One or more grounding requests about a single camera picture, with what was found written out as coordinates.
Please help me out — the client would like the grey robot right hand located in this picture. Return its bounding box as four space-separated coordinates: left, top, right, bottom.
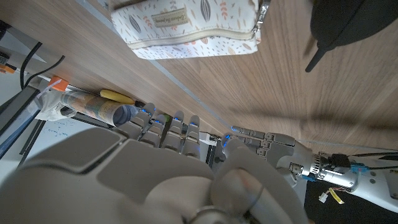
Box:
0 103 309 224

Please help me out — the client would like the black monitor cable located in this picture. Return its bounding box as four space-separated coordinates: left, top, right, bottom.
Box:
19 41 44 90
23 55 66 90

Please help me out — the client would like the white leaf-print pen bag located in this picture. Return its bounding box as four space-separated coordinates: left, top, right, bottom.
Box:
110 0 271 60

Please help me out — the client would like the black computer monitor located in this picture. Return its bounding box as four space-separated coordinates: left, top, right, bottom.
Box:
0 85 41 159

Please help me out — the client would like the yellow banana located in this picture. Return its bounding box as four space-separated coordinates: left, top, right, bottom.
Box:
99 89 136 106

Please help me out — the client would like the black rubber air blower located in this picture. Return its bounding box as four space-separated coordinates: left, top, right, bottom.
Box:
304 0 398 73

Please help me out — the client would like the rolled printed poster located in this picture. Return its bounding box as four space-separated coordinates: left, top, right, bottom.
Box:
35 90 141 128

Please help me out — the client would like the wall whiteboard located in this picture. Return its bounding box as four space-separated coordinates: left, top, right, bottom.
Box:
18 118 116 162

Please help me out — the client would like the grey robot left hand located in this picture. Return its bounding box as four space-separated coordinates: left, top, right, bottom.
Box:
231 125 315 188

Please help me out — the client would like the white connector yellow tag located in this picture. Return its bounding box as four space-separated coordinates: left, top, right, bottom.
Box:
318 187 345 205

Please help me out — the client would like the orange cube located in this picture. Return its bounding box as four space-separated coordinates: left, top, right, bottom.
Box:
48 75 70 93

